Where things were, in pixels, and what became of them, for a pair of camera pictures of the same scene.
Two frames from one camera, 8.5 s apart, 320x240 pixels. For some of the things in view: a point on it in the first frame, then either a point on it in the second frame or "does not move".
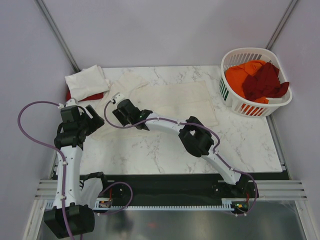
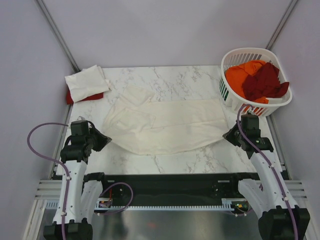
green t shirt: (224, 90) does not move
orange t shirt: (235, 74) does not move
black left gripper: (95, 122) -> (103, 139)
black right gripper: (120, 118) -> (228, 136)
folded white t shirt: (87, 82) does not move
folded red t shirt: (68, 96) does not move
